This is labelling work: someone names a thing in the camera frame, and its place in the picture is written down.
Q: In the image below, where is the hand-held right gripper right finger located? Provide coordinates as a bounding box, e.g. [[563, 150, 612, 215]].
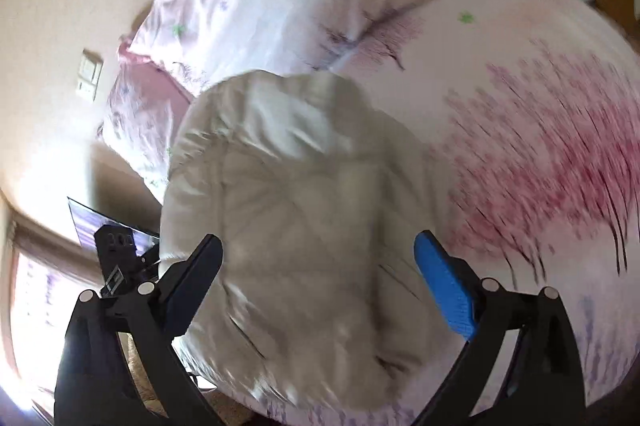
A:
[[414, 230, 589, 426]]

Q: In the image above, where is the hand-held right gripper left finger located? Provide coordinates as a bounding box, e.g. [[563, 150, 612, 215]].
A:
[[54, 233, 224, 426]]

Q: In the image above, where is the white puffer jacket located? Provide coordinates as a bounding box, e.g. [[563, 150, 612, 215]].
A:
[[160, 70, 452, 413]]

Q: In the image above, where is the flat dark screen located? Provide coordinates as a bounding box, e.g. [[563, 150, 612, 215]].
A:
[[67, 196, 162, 258]]

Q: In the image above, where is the light patterned curtain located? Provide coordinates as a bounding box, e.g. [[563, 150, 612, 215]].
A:
[[7, 226, 83, 389]]

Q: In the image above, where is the small floral pillow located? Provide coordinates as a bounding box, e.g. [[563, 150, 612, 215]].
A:
[[97, 50, 202, 208]]

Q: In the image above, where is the floral bed sheet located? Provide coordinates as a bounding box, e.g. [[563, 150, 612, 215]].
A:
[[165, 0, 640, 426]]

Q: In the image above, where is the white wall socket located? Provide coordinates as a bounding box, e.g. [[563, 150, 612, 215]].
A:
[[75, 76, 99, 102]]

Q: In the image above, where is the white wall switch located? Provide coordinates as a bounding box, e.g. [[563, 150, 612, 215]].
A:
[[80, 49, 104, 82]]

